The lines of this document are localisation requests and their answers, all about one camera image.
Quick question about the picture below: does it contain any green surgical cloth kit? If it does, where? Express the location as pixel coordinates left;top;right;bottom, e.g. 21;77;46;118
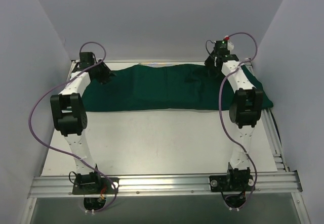
81;63;274;113

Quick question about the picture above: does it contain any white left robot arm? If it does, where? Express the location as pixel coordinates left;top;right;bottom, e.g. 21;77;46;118
50;52;115;193

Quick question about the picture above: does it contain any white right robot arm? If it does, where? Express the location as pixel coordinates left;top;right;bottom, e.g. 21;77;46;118
205;49;263;192

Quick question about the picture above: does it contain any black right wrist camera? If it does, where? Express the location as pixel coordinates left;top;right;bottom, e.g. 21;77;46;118
214;40;234;56

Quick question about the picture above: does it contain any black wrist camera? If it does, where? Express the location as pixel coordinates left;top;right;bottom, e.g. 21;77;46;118
79;52;97;70
214;40;234;56

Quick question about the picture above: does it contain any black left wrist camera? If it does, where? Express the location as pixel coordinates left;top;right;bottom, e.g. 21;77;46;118
79;52;97;70

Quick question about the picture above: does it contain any back aluminium frame rail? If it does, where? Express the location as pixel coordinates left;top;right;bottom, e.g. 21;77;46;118
71;58;251;64

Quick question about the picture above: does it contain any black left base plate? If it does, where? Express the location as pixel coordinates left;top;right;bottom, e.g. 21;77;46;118
72;175;115;195

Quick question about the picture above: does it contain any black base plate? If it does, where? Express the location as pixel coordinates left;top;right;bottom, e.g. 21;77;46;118
209;175;255;192
72;175;115;195

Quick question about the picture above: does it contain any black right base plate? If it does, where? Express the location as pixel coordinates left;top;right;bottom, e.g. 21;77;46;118
209;175;255;192

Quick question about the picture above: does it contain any front aluminium frame rail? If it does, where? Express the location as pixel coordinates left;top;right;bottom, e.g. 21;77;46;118
28;171;302;198

